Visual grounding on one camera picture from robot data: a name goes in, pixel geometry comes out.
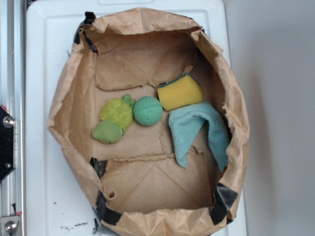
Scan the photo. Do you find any lime green plush toy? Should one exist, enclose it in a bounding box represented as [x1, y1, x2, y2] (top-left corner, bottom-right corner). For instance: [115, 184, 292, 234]
[92, 94, 136, 144]

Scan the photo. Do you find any green dimpled ball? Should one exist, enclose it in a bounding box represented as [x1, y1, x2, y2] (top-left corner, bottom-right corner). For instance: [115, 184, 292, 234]
[133, 96, 163, 126]

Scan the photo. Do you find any black metal bracket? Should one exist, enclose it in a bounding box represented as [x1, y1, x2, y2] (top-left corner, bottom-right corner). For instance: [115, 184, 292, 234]
[0, 105, 16, 182]

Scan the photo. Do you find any teal microfibre cloth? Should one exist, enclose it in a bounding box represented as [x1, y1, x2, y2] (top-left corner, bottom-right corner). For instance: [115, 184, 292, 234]
[168, 100, 230, 173]

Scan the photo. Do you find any yellow sponge green scourer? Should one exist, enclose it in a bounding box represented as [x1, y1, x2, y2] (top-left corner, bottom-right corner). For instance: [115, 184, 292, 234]
[157, 73, 203, 111]

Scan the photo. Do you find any brown paper bag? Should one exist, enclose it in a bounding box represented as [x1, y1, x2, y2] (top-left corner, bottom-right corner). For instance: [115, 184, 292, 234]
[48, 8, 250, 236]

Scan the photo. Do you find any aluminium frame rail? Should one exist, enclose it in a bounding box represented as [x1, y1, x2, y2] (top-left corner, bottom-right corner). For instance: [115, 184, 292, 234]
[0, 0, 27, 236]

